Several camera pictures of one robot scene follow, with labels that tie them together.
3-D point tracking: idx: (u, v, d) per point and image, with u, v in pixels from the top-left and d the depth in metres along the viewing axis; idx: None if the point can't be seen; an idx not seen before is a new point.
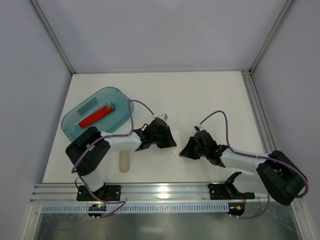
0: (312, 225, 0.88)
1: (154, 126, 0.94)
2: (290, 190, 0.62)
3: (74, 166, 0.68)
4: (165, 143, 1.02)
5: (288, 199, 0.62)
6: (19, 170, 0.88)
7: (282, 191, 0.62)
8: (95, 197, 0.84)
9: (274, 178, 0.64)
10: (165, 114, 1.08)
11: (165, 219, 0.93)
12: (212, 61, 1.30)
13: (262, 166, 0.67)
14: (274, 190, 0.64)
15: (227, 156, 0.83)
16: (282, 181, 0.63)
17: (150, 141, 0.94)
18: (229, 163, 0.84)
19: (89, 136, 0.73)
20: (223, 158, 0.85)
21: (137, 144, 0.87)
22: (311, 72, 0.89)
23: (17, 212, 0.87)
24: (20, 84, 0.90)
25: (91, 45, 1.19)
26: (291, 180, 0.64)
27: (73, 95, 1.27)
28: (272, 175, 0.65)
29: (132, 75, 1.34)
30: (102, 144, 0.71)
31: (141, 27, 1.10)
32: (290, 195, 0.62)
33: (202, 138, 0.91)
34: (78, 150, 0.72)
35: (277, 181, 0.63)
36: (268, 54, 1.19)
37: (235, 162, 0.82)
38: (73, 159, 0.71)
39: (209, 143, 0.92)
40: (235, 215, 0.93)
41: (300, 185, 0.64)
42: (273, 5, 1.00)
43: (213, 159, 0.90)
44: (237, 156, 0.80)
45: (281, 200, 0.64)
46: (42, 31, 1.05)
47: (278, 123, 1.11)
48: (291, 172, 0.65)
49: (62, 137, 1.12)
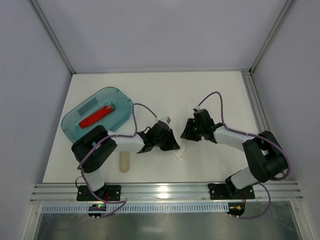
0: (312, 225, 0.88)
1: (157, 128, 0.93)
2: (270, 168, 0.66)
3: (80, 163, 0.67)
4: (168, 146, 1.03)
5: (265, 176, 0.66)
6: (19, 170, 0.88)
7: (261, 167, 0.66)
8: (95, 197, 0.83)
9: (257, 153, 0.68)
10: (168, 117, 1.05)
11: (165, 219, 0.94)
12: (212, 61, 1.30)
13: (249, 141, 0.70)
14: (255, 166, 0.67)
15: (220, 131, 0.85)
16: (264, 159, 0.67)
17: (152, 144, 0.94)
18: (221, 138, 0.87)
19: (96, 134, 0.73)
20: (215, 134, 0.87)
21: (140, 146, 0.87)
22: (312, 72, 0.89)
23: (18, 212, 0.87)
24: (20, 84, 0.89)
25: (92, 45, 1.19)
26: (274, 160, 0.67)
27: (73, 95, 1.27)
28: (255, 150, 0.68)
29: (132, 75, 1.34)
30: (109, 143, 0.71)
31: (141, 26, 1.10)
32: (268, 172, 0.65)
33: (200, 114, 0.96)
34: (84, 147, 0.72)
35: (259, 158, 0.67)
36: (268, 54, 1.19)
37: (227, 138, 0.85)
38: (79, 156, 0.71)
39: (206, 120, 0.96)
40: (235, 215, 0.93)
41: (282, 166, 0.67)
42: (273, 5, 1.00)
43: (207, 134, 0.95)
44: (229, 132, 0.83)
45: (258, 176, 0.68)
46: (42, 31, 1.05)
47: (278, 123, 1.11)
48: (276, 152, 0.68)
49: (62, 136, 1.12)
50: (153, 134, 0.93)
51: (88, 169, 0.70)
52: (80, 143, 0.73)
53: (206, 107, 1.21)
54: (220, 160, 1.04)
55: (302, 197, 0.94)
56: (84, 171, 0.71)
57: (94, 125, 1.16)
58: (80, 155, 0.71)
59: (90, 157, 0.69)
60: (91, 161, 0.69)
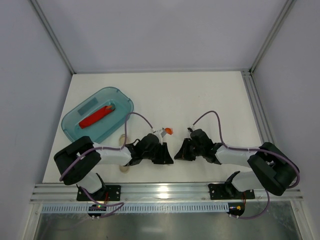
0: (312, 225, 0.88)
1: (146, 141, 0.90)
2: (282, 181, 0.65)
3: (62, 175, 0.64)
4: (158, 161, 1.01)
5: (279, 189, 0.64)
6: (19, 170, 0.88)
7: (273, 180, 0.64)
8: (90, 197, 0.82)
9: (265, 169, 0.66)
10: (163, 130, 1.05)
11: (165, 219, 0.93)
12: (211, 61, 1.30)
13: (254, 158, 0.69)
14: (268, 182, 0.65)
15: (221, 152, 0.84)
16: (274, 172, 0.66)
17: (140, 157, 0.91)
18: (224, 159, 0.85)
19: (81, 145, 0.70)
20: (217, 155, 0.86)
21: (127, 160, 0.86)
22: (311, 72, 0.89)
23: (18, 212, 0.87)
24: (20, 84, 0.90)
25: (92, 46, 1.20)
26: (283, 172, 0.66)
27: (73, 95, 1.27)
28: (263, 165, 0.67)
29: (132, 75, 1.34)
30: (94, 155, 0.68)
31: (140, 26, 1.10)
32: (282, 185, 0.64)
33: (198, 136, 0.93)
34: (67, 158, 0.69)
35: (269, 173, 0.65)
36: (267, 54, 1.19)
37: (229, 158, 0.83)
38: (61, 167, 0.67)
39: (205, 142, 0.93)
40: (235, 215, 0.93)
41: (292, 175, 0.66)
42: (273, 5, 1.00)
43: (210, 157, 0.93)
44: (231, 152, 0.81)
45: (272, 191, 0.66)
46: (42, 32, 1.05)
47: (278, 123, 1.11)
48: (282, 162, 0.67)
49: (62, 137, 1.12)
50: (142, 146, 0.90)
51: (69, 180, 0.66)
52: (63, 153, 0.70)
53: (203, 118, 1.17)
54: None
55: (302, 197, 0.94)
56: (65, 183, 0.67)
57: (93, 125, 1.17)
58: (63, 166, 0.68)
59: (72, 168, 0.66)
60: (73, 173, 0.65)
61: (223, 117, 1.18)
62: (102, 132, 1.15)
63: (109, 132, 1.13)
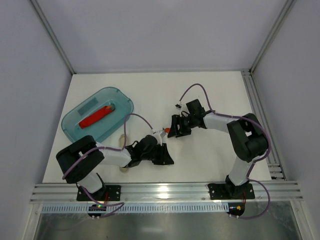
0: (312, 225, 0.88)
1: (144, 143, 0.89)
2: (252, 147, 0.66)
3: (65, 174, 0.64)
4: (158, 161, 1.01)
5: (247, 154, 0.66)
6: (19, 170, 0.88)
7: (243, 144, 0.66)
8: (89, 197, 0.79)
9: (240, 133, 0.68)
10: (163, 130, 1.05)
11: (165, 219, 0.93)
12: (212, 61, 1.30)
13: (234, 122, 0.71)
14: (238, 145, 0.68)
15: (209, 116, 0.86)
16: (247, 138, 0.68)
17: (138, 159, 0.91)
18: (210, 124, 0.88)
19: (84, 145, 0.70)
20: (205, 120, 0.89)
21: (127, 161, 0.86)
22: (311, 71, 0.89)
23: (17, 212, 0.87)
24: (20, 84, 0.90)
25: (92, 45, 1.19)
26: (255, 140, 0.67)
27: (73, 95, 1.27)
28: (239, 129, 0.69)
29: (132, 75, 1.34)
30: (97, 155, 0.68)
31: (141, 26, 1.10)
32: (250, 151, 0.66)
33: (191, 103, 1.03)
34: (70, 158, 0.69)
35: (241, 137, 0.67)
36: (267, 54, 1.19)
37: (215, 123, 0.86)
38: (63, 166, 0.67)
39: (198, 109, 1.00)
40: (235, 215, 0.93)
41: (264, 146, 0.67)
42: (273, 5, 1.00)
43: (197, 121, 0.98)
44: (217, 117, 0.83)
45: (241, 156, 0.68)
46: (42, 31, 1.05)
47: (278, 123, 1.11)
48: (258, 132, 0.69)
49: (62, 136, 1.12)
50: (140, 148, 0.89)
51: (71, 179, 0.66)
52: (66, 152, 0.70)
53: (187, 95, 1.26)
54: (220, 158, 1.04)
55: (302, 197, 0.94)
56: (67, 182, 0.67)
57: (93, 125, 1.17)
58: (65, 165, 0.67)
59: (75, 167, 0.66)
60: (75, 172, 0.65)
61: (223, 105, 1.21)
62: (102, 132, 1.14)
63: (109, 132, 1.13)
